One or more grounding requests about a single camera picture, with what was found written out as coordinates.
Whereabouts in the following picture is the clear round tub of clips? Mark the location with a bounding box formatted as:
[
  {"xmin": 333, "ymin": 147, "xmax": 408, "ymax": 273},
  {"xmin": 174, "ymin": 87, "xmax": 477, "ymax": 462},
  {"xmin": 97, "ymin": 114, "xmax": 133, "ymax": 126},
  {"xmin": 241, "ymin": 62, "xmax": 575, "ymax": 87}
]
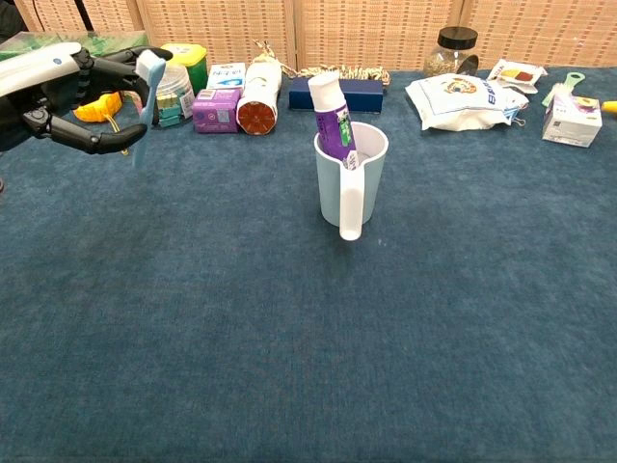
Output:
[{"xmin": 144, "ymin": 64, "xmax": 196, "ymax": 129}]

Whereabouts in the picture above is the white drink bottle red cap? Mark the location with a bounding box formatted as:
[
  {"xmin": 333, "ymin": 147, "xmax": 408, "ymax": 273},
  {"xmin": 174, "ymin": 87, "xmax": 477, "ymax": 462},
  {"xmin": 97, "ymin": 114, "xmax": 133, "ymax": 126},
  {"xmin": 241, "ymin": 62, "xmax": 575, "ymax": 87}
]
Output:
[{"xmin": 236, "ymin": 53, "xmax": 283, "ymax": 136}]

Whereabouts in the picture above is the navy blue rectangular box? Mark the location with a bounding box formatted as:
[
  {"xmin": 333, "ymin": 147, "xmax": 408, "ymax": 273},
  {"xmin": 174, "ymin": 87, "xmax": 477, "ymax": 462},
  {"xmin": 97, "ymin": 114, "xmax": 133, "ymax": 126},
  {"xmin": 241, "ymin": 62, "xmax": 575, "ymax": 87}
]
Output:
[{"xmin": 288, "ymin": 78, "xmax": 386, "ymax": 115}]

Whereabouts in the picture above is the black tripod stand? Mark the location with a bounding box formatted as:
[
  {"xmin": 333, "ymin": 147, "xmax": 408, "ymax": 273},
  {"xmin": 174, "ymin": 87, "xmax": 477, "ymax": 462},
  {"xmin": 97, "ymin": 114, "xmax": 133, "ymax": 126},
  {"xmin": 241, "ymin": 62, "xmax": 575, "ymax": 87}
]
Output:
[{"xmin": 71, "ymin": 0, "xmax": 95, "ymax": 33}]

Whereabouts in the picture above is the yellow tape measure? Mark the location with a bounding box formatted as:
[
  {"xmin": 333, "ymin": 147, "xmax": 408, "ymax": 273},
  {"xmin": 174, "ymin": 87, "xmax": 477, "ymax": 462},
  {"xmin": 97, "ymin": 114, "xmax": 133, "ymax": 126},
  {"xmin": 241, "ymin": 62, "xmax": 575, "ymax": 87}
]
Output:
[{"xmin": 73, "ymin": 92, "xmax": 130, "ymax": 156}]

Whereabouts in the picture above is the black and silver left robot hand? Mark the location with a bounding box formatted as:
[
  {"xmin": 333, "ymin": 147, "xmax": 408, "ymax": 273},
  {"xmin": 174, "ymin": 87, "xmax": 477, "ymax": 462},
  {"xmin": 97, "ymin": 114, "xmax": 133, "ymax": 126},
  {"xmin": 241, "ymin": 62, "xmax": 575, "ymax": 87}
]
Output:
[{"xmin": 0, "ymin": 41, "xmax": 174, "ymax": 156}]

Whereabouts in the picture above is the white and purple drink carton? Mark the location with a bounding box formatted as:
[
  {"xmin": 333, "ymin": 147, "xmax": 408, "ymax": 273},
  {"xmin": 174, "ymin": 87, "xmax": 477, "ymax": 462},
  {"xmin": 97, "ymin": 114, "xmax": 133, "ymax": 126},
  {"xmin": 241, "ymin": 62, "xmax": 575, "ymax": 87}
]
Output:
[{"xmin": 542, "ymin": 94, "xmax": 604, "ymax": 148}]

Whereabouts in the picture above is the green container with yellow lid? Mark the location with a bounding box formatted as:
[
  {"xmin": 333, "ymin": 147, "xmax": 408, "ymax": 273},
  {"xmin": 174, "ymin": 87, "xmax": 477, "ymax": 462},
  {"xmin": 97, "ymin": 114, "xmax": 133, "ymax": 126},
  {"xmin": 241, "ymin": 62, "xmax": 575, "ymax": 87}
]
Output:
[{"xmin": 160, "ymin": 42, "xmax": 209, "ymax": 96}]

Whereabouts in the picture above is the braided multicolour rope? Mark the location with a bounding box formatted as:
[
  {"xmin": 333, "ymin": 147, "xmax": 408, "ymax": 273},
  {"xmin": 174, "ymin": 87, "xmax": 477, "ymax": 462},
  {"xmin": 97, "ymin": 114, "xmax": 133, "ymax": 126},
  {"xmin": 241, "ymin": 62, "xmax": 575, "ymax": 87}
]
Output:
[{"xmin": 254, "ymin": 39, "xmax": 392, "ymax": 87}]

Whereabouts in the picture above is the white and pale blue cup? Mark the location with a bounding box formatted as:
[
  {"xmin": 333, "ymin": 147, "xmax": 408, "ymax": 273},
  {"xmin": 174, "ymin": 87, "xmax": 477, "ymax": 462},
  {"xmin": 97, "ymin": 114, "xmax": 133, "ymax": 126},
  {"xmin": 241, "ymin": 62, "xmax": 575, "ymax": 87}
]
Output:
[{"xmin": 313, "ymin": 121, "xmax": 390, "ymax": 242}]

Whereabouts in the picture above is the light blue toothbrush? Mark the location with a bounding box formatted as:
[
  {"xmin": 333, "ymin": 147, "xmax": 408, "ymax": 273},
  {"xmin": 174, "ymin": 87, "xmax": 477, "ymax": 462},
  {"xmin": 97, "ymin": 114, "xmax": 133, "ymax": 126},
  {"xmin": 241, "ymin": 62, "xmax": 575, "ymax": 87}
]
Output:
[{"xmin": 131, "ymin": 50, "xmax": 168, "ymax": 169}]

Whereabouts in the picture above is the white bag with blue print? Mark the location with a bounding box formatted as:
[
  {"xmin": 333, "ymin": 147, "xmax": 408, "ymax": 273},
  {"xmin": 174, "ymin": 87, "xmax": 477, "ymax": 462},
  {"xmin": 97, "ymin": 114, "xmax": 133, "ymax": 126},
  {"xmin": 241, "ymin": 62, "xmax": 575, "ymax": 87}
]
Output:
[{"xmin": 405, "ymin": 73, "xmax": 530, "ymax": 132}]

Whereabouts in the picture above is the white snack packet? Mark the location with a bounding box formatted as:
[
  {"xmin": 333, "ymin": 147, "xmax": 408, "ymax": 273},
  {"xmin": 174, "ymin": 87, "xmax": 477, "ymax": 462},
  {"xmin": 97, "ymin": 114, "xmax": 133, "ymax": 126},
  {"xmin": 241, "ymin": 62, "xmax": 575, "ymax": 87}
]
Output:
[{"xmin": 486, "ymin": 58, "xmax": 550, "ymax": 95}]

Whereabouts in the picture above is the purple and white toothpaste tube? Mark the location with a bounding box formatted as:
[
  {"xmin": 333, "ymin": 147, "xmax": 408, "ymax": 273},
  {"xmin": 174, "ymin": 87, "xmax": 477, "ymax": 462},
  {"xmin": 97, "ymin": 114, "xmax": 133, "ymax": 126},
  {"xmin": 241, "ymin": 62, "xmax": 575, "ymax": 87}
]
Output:
[{"xmin": 308, "ymin": 71, "xmax": 361, "ymax": 171}]

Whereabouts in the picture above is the small purple box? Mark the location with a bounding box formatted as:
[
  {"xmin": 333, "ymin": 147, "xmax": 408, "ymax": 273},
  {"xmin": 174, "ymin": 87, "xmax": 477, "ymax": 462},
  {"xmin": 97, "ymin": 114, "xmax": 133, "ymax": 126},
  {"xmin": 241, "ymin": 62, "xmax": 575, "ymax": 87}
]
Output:
[{"xmin": 191, "ymin": 87, "xmax": 243, "ymax": 134}]

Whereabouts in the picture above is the glass jar with black lid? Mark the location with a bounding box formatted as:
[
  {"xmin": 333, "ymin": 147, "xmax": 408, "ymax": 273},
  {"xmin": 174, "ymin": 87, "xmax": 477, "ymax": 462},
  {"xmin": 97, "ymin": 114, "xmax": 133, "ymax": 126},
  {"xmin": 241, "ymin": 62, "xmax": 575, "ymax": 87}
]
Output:
[{"xmin": 423, "ymin": 26, "xmax": 481, "ymax": 78}]

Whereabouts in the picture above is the blue table cloth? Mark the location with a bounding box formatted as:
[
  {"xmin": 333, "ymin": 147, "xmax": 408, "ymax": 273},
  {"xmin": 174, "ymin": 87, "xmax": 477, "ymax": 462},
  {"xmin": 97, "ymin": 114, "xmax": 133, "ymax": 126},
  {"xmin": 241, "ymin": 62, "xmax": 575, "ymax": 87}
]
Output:
[{"xmin": 0, "ymin": 67, "xmax": 617, "ymax": 463}]

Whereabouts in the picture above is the pale green brush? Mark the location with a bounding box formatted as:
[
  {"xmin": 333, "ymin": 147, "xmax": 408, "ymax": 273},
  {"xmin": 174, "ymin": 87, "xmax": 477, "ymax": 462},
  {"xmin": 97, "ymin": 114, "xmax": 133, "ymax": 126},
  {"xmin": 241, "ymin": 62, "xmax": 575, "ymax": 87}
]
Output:
[{"xmin": 541, "ymin": 71, "xmax": 584, "ymax": 108}]

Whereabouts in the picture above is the white and blue milk carton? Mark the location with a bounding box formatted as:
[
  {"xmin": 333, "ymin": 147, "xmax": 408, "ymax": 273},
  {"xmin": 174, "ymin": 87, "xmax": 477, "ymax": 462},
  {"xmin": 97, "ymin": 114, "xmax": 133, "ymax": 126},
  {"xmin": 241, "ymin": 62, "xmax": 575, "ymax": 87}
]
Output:
[{"xmin": 205, "ymin": 63, "xmax": 248, "ymax": 91}]

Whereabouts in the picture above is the blue binder clip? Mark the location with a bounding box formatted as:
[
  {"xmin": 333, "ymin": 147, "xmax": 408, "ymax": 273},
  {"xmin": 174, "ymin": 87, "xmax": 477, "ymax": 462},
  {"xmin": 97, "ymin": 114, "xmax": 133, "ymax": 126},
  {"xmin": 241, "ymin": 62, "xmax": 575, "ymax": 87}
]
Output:
[{"xmin": 500, "ymin": 103, "xmax": 526, "ymax": 127}]

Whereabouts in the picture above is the bamboo folding screen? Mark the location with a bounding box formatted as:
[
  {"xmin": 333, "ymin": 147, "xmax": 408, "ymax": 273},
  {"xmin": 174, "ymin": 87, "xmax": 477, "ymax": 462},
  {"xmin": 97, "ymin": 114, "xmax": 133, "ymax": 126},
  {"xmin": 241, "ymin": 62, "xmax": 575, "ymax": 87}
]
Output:
[{"xmin": 13, "ymin": 0, "xmax": 617, "ymax": 73}]

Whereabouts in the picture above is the green tea bag box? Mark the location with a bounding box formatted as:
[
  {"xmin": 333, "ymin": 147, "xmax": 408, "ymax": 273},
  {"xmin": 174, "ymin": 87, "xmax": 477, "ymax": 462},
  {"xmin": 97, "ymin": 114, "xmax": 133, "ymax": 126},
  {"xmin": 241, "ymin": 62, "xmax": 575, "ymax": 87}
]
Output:
[{"xmin": 0, "ymin": 30, "xmax": 150, "ymax": 64}]

